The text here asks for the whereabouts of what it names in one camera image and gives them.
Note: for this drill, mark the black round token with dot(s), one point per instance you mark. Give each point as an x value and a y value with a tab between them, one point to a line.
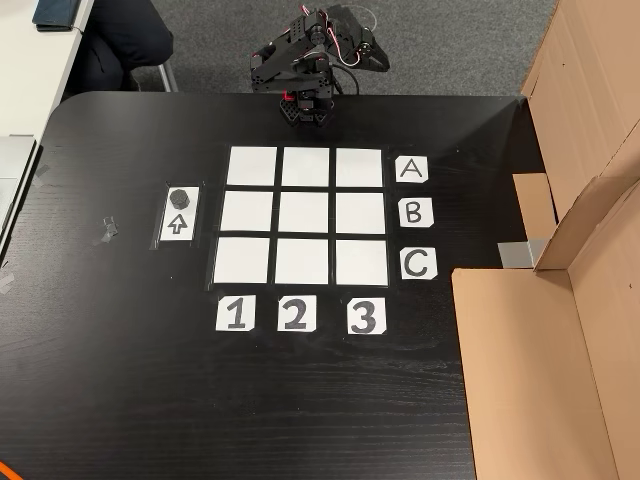
179	198

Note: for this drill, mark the white paper grid square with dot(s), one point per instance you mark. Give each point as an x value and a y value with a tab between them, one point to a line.
361	213
242	260
303	212
306	166
252	165
359	168
362	263
247	211
302	261

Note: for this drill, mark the letter A paper sheet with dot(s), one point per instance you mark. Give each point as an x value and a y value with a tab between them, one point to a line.
421	161

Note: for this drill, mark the letter B paper sheet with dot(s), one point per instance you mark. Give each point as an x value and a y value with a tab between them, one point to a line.
426	206

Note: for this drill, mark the grey metal chair leg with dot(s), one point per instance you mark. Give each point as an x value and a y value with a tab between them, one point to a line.
169	77

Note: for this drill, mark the letter C paper sheet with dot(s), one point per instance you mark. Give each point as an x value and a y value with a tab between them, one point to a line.
431	252

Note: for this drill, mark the person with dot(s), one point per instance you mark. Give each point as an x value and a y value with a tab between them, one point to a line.
125	35

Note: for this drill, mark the grey tape strip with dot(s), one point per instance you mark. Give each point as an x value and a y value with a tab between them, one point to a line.
517	254

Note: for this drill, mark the number 3 paper sheet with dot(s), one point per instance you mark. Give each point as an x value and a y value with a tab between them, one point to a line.
354	305

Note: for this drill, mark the arrow paper sheet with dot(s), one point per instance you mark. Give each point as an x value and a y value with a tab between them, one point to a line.
177	225

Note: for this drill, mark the number 2 paper sheet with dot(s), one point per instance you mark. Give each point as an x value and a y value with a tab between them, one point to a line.
283	325

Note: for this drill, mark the number 1 paper sheet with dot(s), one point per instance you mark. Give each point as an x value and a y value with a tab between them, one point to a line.
222	302

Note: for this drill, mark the dark blue notebook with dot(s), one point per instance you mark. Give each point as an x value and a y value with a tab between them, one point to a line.
55	12

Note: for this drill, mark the crumpled clear tape piece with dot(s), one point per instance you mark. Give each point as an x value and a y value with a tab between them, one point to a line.
106	231

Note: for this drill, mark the white desk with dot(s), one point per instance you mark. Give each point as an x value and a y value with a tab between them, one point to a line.
25	75

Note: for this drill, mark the flat clear tape piece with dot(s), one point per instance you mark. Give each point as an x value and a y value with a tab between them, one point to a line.
43	174
5	283

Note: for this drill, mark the large brown cardboard box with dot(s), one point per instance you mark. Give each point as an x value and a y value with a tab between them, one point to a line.
525	375

